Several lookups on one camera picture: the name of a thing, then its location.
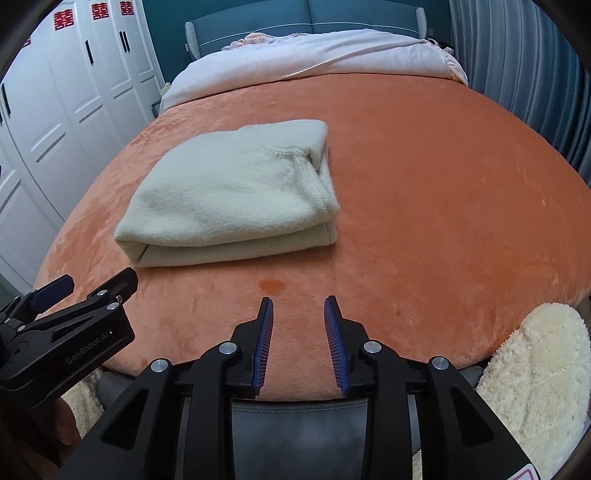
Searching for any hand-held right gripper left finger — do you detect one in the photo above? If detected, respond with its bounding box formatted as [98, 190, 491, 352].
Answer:
[55, 296, 275, 480]

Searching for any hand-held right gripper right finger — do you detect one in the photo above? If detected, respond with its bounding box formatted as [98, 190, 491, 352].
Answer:
[323, 295, 537, 480]

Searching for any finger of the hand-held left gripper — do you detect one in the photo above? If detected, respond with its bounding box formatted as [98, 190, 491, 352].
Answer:
[18, 267, 140, 339]
[0, 274, 75, 325]

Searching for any cream knit sweater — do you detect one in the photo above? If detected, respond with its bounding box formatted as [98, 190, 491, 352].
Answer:
[114, 119, 341, 268]

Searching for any orange fleece blanket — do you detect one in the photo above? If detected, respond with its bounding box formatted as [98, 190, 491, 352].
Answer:
[34, 76, 591, 402]

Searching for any white wardrobe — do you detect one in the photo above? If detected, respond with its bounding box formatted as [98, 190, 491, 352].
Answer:
[0, 0, 168, 292]

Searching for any fluffy cream rug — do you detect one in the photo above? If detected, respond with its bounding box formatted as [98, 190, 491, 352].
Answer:
[475, 302, 590, 468]

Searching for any pink ruffled pillow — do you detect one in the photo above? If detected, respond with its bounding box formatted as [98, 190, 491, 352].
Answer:
[222, 32, 297, 51]

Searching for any white quilt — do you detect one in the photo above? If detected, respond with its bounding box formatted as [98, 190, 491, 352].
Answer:
[159, 28, 470, 116]

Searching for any blue padded headboard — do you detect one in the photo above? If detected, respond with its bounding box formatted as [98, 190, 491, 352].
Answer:
[185, 0, 428, 62]

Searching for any grey blue curtain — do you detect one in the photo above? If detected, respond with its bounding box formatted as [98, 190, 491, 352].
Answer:
[449, 0, 591, 186]

